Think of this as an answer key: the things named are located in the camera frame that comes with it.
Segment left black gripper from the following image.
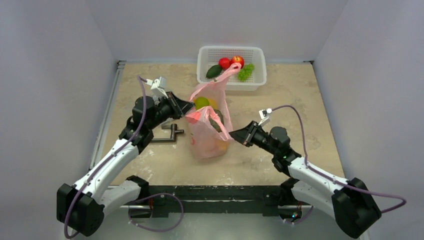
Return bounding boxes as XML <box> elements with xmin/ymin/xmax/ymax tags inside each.
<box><xmin>147</xmin><ymin>91</ymin><xmax>195</xmax><ymax>130</ymax></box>

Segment pink printed plastic bag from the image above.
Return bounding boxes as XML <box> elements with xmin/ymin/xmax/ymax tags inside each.
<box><xmin>184</xmin><ymin>63</ymin><xmax>241</xmax><ymax>159</ymax></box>

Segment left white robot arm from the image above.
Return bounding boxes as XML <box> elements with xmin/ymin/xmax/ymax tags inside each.
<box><xmin>56</xmin><ymin>91</ymin><xmax>195</xmax><ymax>239</ymax></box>

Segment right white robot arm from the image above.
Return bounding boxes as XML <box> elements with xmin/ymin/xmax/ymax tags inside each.
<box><xmin>229</xmin><ymin>121</ymin><xmax>382</xmax><ymax>239</ymax></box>

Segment orange fake fruit in bag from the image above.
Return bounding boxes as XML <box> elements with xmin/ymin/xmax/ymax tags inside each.
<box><xmin>215</xmin><ymin>140</ymin><xmax>230</xmax><ymax>152</ymax></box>

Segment dark fake avocado in bag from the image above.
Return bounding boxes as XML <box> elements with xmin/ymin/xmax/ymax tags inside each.
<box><xmin>208</xmin><ymin>109</ymin><xmax>226</xmax><ymax>133</ymax></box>

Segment dark green fake avocado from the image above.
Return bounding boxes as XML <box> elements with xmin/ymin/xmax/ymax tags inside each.
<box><xmin>205</xmin><ymin>64</ymin><xmax>223</xmax><ymax>79</ymax></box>

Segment green fake grapes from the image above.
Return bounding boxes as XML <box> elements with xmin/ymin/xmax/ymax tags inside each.
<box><xmin>237</xmin><ymin>63</ymin><xmax>255</xmax><ymax>82</ymax></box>

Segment small red fake fruit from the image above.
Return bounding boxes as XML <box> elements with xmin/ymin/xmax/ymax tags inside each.
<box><xmin>218</xmin><ymin>57</ymin><xmax>231</xmax><ymax>70</ymax></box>

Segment red fake apple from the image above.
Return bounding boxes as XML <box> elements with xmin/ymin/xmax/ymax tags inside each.
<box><xmin>230</xmin><ymin>55</ymin><xmax>245</xmax><ymax>69</ymax></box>

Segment black L-shaped metal tool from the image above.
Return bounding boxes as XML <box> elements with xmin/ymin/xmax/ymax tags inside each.
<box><xmin>151</xmin><ymin>123</ymin><xmax>185</xmax><ymax>144</ymax></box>

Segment white perforated plastic basket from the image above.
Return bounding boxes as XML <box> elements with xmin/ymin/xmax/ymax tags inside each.
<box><xmin>196</xmin><ymin>45</ymin><xmax>268</xmax><ymax>92</ymax></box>

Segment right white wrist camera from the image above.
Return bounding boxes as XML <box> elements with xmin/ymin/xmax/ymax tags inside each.
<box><xmin>258</xmin><ymin>108</ymin><xmax>273</xmax><ymax>127</ymax></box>

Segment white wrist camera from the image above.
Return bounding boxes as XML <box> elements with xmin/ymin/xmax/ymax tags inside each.
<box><xmin>258</xmin><ymin>108</ymin><xmax>273</xmax><ymax>127</ymax></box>
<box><xmin>145</xmin><ymin>76</ymin><xmax>168</xmax><ymax>100</ymax></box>

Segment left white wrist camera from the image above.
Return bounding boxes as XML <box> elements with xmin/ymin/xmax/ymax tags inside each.
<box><xmin>145</xmin><ymin>76</ymin><xmax>168</xmax><ymax>100</ymax></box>

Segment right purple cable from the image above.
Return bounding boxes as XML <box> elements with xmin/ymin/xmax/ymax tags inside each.
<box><xmin>270</xmin><ymin>104</ymin><xmax>408</xmax><ymax>215</ymax></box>

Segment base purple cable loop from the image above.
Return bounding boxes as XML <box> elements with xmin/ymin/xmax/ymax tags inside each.
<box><xmin>128</xmin><ymin>193</ymin><xmax>185</xmax><ymax>233</ymax></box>

